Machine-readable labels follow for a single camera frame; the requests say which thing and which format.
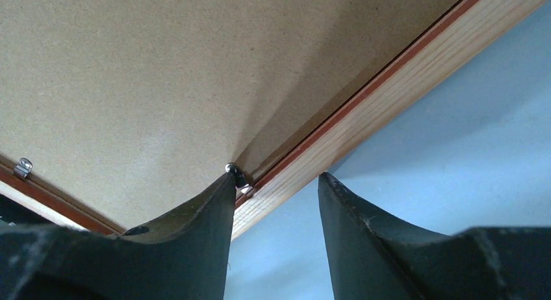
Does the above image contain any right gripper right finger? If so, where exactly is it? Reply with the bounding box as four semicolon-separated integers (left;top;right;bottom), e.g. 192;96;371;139
318;172;550;299

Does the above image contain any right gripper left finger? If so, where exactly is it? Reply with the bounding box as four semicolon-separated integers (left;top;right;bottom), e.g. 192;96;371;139
1;173;236;299

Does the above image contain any brown backing board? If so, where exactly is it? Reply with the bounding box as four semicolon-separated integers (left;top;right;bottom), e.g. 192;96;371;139
1;0;460;229

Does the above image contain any wooden picture frame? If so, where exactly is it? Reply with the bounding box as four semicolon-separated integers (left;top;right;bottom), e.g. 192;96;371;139
1;0;548;238

